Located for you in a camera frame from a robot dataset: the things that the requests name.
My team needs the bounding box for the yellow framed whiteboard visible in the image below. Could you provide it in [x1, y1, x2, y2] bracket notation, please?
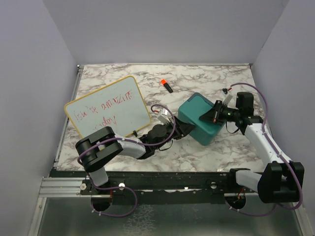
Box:
[64, 76, 151, 138]

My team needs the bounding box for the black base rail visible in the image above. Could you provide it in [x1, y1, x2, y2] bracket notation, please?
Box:
[80, 172, 252, 205]

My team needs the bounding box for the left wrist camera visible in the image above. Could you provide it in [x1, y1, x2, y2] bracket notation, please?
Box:
[157, 108, 171, 124]

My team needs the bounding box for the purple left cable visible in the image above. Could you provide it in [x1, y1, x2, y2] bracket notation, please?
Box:
[77, 104, 177, 191]

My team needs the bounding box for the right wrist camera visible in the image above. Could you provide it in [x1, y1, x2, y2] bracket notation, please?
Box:
[221, 87, 233, 105]

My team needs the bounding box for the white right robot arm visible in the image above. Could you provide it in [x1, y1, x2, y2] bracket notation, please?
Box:
[199, 92, 304, 204]

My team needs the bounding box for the teal medicine box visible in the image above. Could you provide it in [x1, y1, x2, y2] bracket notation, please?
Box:
[177, 92, 226, 146]

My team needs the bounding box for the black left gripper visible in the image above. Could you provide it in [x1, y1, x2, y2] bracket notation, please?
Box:
[154, 116, 195, 150]

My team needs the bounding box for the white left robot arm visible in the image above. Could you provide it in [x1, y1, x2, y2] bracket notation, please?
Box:
[75, 117, 195, 194]

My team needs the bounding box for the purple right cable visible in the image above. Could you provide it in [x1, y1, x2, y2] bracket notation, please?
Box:
[225, 83, 305, 217]

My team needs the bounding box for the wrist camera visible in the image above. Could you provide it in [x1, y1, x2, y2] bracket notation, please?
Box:
[221, 87, 233, 105]
[157, 108, 171, 124]

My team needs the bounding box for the purple cable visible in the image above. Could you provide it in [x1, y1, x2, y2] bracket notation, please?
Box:
[77, 104, 177, 191]
[225, 83, 305, 217]

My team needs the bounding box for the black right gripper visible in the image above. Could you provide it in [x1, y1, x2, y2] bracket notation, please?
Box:
[200, 100, 240, 124]

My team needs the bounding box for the orange black highlighter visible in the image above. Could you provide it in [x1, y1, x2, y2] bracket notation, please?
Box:
[161, 79, 173, 93]

